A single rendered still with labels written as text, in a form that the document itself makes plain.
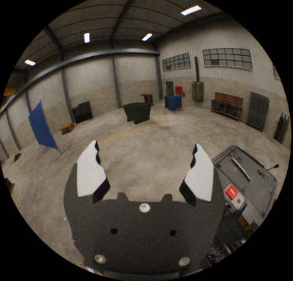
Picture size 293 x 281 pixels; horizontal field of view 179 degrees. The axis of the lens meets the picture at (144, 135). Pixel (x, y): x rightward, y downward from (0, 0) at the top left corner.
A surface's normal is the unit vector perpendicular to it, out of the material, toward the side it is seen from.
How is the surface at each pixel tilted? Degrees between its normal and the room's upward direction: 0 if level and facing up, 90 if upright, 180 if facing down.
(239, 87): 90
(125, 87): 90
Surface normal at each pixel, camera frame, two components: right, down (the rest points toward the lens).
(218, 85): -0.88, 0.31
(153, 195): -0.11, -0.87
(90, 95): 0.46, 0.38
